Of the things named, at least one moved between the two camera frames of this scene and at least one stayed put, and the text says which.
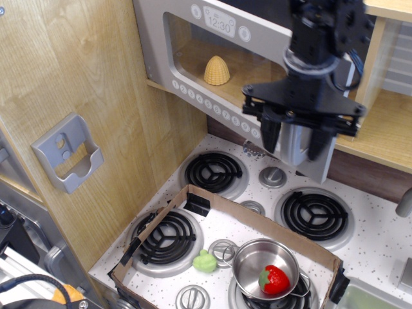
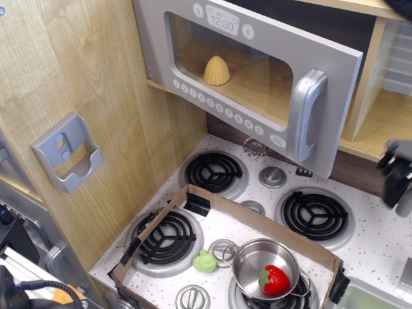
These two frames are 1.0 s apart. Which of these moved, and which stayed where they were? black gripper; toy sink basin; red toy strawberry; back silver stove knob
Moved: black gripper
Stayed: red toy strawberry; back silver stove knob; toy sink basin
